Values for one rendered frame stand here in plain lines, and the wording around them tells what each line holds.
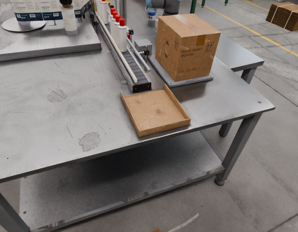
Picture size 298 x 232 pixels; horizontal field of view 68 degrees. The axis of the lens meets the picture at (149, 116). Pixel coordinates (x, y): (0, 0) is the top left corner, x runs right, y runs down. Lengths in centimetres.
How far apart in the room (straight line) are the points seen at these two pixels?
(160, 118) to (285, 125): 185
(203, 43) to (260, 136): 142
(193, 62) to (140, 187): 87
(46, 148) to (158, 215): 99
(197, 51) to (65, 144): 82
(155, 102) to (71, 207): 83
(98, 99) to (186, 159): 85
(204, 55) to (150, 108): 44
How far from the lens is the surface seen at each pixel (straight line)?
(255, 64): 178
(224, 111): 122
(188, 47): 124
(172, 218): 172
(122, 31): 146
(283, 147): 247
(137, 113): 110
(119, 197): 152
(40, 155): 101
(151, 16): 221
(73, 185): 161
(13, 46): 174
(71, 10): 174
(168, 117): 110
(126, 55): 150
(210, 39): 130
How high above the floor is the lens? 158
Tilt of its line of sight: 43 degrees down
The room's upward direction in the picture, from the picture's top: 4 degrees clockwise
